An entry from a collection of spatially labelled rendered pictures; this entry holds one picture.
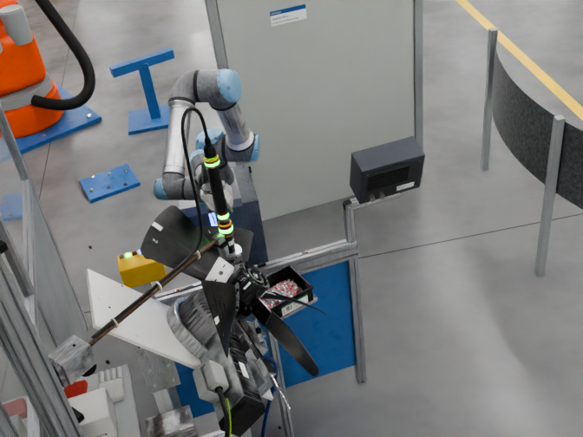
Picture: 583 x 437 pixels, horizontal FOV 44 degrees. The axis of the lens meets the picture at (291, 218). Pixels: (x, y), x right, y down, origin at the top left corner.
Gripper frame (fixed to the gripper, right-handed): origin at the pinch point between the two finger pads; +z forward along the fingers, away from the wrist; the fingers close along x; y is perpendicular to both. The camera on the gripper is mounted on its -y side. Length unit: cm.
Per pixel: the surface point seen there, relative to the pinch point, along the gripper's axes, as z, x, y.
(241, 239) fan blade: -19.4, -6.7, 29.0
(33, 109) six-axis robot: -372, 86, 119
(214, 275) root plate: 4.4, 7.1, 21.4
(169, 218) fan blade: -9.2, 15.7, 5.7
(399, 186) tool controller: -35, -74, 37
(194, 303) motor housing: 5.7, 15.2, 29.0
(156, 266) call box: -34, 24, 42
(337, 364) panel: -40, -43, 130
